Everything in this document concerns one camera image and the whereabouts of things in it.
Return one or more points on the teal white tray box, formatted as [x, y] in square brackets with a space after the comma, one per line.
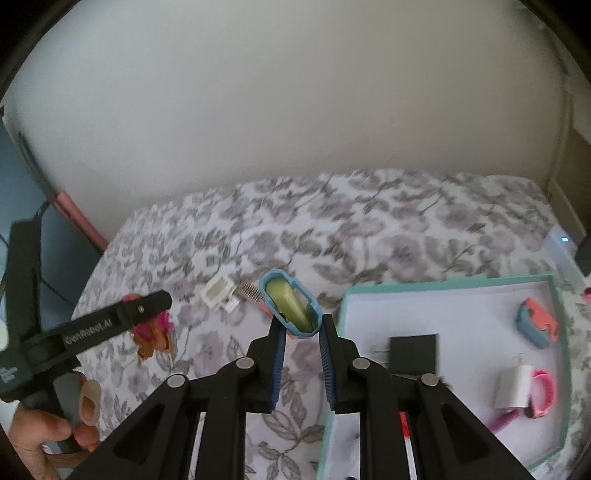
[474, 320]

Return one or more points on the white charger with cable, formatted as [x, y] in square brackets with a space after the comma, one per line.
[514, 385]

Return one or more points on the red white tube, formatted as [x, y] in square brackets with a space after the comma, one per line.
[406, 435]

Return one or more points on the person left hand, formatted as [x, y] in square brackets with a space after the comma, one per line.
[31, 429]

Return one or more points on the greek key pattern lighter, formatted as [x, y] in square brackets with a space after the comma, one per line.
[250, 293]

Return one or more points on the pink smart watch band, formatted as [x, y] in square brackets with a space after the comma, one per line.
[543, 394]

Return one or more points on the blue case yellow insert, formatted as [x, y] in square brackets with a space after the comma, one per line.
[291, 303]

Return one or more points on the black power adapter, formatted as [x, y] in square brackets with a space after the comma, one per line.
[410, 356]

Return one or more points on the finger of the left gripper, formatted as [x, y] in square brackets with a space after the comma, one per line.
[127, 314]

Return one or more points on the pink rolled mat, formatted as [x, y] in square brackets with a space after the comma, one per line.
[67, 208]

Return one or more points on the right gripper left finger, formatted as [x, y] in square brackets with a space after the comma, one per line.
[194, 428]

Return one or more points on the black adapter on shelf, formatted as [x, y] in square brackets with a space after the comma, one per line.
[583, 256]

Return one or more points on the dark blue cabinet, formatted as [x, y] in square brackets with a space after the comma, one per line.
[67, 257]

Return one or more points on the floral grey white blanket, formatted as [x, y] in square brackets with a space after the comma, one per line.
[330, 232]

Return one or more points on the purple pink usb stick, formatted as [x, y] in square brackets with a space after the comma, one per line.
[504, 420]

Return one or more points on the white plastic socket frame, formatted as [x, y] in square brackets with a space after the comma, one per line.
[219, 293]

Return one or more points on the paw patrol dog toy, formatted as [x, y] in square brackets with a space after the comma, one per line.
[154, 335]

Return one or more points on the pink blue case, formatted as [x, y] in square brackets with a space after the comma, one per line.
[536, 324]

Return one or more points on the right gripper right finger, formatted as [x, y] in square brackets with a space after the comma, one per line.
[448, 440]

